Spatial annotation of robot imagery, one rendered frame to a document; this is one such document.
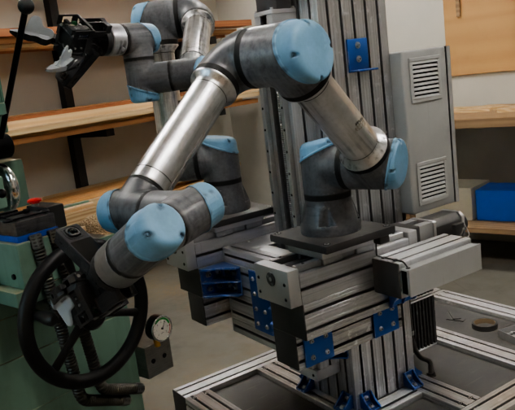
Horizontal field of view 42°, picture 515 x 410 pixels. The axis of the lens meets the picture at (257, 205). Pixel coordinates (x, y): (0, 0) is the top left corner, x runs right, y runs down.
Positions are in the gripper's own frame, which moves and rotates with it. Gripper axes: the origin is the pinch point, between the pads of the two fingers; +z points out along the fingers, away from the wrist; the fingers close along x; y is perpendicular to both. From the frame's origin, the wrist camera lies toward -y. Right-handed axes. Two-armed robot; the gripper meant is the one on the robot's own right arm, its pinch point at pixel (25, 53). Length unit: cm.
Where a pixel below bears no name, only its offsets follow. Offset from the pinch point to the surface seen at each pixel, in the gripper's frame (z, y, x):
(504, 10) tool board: -318, -5, -18
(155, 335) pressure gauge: -12, -43, 54
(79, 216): -11.0, -35.3, 19.2
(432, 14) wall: -320, -30, -56
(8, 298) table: 22, -27, 41
